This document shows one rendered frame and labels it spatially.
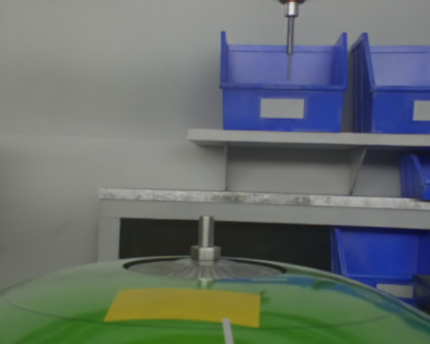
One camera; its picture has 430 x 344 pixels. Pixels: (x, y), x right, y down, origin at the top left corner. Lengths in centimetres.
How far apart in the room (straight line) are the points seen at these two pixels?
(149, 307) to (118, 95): 104
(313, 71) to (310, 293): 98
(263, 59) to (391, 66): 23
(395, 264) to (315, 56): 40
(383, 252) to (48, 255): 62
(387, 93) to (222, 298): 83
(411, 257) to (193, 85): 51
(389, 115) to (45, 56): 64
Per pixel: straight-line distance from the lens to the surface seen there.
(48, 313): 39
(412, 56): 139
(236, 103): 116
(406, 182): 132
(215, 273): 44
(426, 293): 107
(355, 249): 136
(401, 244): 137
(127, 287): 40
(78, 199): 140
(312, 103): 116
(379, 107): 117
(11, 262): 144
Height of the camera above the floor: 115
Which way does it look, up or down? 1 degrees up
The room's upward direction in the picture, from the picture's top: 2 degrees clockwise
